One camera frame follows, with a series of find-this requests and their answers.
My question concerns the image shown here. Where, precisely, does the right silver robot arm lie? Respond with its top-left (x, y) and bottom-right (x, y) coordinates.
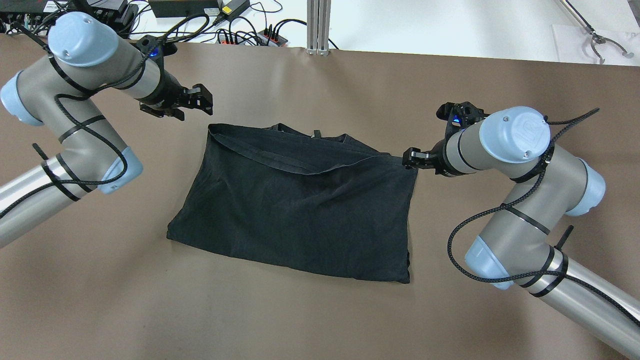
top-left (402, 102), bottom-right (640, 360)

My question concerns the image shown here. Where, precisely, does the black t-shirt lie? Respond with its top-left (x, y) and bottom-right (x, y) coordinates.
top-left (166, 123), bottom-right (418, 284)

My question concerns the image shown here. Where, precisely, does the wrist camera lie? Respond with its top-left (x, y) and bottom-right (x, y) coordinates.
top-left (134, 34), bottom-right (178, 61)
top-left (436, 101), bottom-right (489, 133)

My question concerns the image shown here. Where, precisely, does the far orange USB hub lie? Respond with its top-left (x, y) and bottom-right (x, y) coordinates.
top-left (257, 27), bottom-right (290, 47)

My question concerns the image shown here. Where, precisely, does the black power adapter yellow label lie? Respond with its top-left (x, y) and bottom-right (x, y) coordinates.
top-left (219, 0), bottom-right (250, 19)

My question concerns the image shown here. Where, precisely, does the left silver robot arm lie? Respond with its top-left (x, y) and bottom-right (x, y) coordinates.
top-left (1, 11), bottom-right (213, 247)

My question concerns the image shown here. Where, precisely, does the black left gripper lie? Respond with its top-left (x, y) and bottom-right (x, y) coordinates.
top-left (139, 70), bottom-right (213, 122)

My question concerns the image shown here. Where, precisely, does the black control box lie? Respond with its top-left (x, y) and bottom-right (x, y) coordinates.
top-left (147, 0), bottom-right (223, 19)

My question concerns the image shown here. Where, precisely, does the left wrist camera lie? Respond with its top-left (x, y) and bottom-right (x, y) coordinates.
top-left (134, 34), bottom-right (178, 61)

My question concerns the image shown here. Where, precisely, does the aluminium frame post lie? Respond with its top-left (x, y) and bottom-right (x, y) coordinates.
top-left (305, 0), bottom-right (332, 56)

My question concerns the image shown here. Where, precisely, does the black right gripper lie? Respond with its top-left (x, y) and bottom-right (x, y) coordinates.
top-left (402, 142), bottom-right (451, 176)

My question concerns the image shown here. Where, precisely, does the near orange USB hub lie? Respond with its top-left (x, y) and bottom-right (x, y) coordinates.
top-left (215, 29), bottom-right (263, 46)

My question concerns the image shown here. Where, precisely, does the orange usb hub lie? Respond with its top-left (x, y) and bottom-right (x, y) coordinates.
top-left (215, 29), bottom-right (263, 46)
top-left (257, 27), bottom-right (290, 47)

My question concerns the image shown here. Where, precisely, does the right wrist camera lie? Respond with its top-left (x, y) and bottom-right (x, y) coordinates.
top-left (436, 101), bottom-right (489, 133)

